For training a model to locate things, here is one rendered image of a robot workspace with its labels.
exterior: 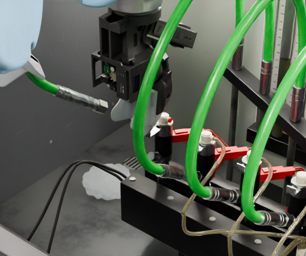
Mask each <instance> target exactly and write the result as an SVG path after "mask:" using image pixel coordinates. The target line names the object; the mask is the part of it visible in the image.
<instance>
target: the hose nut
mask: <svg viewBox="0 0 306 256"><path fill-rule="evenodd" d="M99 103H100V105H99V107H98V109H97V110H93V111H94V112H97V113H100V114H105V112H106V111H107V109H108V104H107V102H106V101H103V100H99Z"/></svg>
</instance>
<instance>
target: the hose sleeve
mask: <svg viewBox="0 0 306 256"><path fill-rule="evenodd" d="M57 86H58V91H57V93H56V94H53V95H54V96H55V97H58V98H60V99H63V100H66V101H69V102H72V103H74V104H77V105H80V106H83V107H86V108H88V109H91V110H97V109H98V107H99V105H100V103H99V100H97V99H94V98H93V97H90V96H88V95H84V94H82V93H79V92H76V91H74V90H71V89H69V88H66V87H64V86H61V85H58V84H57Z"/></svg>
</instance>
